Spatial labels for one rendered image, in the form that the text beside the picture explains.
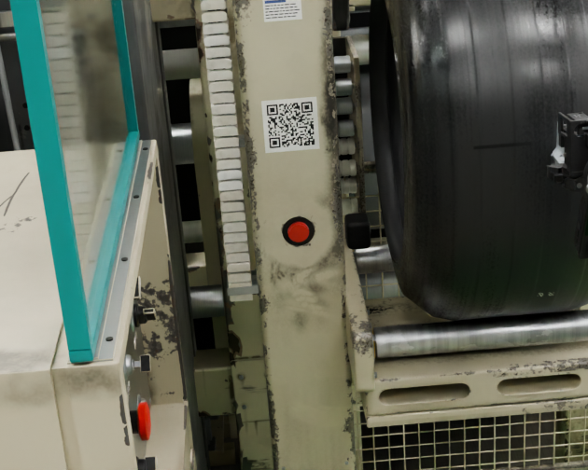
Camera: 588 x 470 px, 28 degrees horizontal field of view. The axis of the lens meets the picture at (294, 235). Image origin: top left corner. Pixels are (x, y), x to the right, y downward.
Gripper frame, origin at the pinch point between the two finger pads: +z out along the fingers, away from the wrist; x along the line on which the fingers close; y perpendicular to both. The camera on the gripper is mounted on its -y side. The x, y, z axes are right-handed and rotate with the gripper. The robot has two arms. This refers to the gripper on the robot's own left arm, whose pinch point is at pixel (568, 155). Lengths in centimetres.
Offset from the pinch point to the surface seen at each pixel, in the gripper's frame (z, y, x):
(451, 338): 18.0, -29.8, 12.1
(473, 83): 3.4, 9.0, 10.6
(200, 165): 100, -21, 50
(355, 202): 65, -22, 21
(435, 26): 7.9, 15.6, 14.2
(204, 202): 101, -29, 50
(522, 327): 18.2, -29.2, 1.9
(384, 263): 46, -27, 18
